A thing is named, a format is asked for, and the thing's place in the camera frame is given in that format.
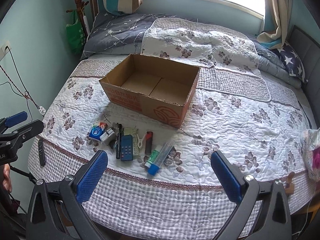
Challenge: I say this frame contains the red black twisted cord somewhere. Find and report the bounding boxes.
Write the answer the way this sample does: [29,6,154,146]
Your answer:
[0,65,40,108]

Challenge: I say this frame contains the red black lighter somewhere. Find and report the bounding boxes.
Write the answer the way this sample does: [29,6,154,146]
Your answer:
[144,131,153,154]

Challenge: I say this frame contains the brown cardboard box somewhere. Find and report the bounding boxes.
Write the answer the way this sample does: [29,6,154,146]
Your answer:
[99,54,201,128]

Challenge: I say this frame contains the clear tube with blue cap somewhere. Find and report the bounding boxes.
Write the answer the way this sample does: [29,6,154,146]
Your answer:
[147,142,172,175]

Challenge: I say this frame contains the beige curtain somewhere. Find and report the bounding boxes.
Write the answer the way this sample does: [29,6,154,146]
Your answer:
[257,0,293,50]

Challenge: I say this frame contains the grey padded headboard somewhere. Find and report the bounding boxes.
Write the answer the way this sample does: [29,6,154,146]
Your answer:
[287,25,320,130]

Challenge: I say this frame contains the blue white small packet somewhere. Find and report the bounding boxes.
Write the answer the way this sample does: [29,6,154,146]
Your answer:
[89,127,103,140]

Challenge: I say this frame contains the wooden bed frame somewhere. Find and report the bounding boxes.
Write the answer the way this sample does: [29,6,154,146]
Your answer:
[90,0,101,22]

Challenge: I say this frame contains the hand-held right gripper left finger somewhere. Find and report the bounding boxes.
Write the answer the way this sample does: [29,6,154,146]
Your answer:
[25,149,108,240]

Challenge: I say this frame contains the pale green paper box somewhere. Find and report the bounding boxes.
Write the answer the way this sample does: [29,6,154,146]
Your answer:
[124,127,140,158]

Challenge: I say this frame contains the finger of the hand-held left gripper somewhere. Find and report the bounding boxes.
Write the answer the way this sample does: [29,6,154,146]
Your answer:
[0,111,28,130]
[0,119,44,146]

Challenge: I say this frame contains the black remote control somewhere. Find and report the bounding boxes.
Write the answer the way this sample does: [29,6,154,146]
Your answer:
[38,139,46,166]

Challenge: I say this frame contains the white and grey small box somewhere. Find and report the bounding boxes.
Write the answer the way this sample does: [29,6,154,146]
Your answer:
[100,128,115,145]

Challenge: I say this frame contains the black pen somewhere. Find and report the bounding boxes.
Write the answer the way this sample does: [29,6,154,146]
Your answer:
[116,124,123,159]

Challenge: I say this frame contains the folded floral quilt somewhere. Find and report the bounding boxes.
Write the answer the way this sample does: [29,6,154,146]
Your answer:
[141,17,273,103]

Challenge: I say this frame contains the black cable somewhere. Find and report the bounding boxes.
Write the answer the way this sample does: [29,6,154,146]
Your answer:
[0,47,33,123]

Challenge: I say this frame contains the green white tube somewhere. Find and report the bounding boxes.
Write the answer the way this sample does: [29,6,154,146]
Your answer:
[144,148,160,168]

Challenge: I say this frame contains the person's left hand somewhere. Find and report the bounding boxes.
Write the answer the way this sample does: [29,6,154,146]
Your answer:
[3,164,12,193]

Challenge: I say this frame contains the grey star print duvet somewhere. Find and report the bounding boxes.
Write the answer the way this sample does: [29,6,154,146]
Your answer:
[80,12,198,60]

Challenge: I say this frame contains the green plastic bag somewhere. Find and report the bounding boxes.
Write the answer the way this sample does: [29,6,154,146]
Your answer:
[66,10,87,54]

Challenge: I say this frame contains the pink floral cloth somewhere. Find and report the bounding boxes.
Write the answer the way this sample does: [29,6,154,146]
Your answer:
[301,129,320,180]

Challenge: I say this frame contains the white wall socket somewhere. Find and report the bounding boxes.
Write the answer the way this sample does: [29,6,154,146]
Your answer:
[0,42,12,60]

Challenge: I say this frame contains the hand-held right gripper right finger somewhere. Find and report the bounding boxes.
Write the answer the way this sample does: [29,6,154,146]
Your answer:
[211,151,293,240]

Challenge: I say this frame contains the small wooden piece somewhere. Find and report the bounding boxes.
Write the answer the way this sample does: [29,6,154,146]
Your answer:
[285,172,295,194]

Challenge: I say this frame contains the navy star pillow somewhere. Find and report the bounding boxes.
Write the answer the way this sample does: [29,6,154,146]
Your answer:
[271,41,309,83]

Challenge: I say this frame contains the white plastic clip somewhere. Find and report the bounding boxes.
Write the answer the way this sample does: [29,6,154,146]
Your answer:
[135,133,147,148]

